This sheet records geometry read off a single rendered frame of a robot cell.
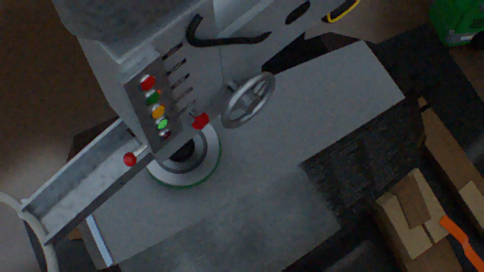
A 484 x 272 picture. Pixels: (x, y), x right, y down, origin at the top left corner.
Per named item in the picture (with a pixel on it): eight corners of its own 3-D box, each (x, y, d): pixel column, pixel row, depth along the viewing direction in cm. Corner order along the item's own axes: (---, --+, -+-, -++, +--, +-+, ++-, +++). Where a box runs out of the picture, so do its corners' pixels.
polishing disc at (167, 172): (215, 189, 141) (215, 188, 140) (138, 182, 143) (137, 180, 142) (223, 116, 150) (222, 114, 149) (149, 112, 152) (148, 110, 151)
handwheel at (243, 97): (248, 73, 126) (246, 37, 112) (278, 100, 123) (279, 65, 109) (198, 112, 122) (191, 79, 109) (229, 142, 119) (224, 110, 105)
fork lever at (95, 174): (216, 39, 138) (215, 27, 134) (267, 83, 132) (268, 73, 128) (19, 203, 119) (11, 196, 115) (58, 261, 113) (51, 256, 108)
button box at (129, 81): (175, 121, 110) (151, 44, 84) (183, 130, 109) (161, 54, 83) (146, 146, 108) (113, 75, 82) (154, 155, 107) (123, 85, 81)
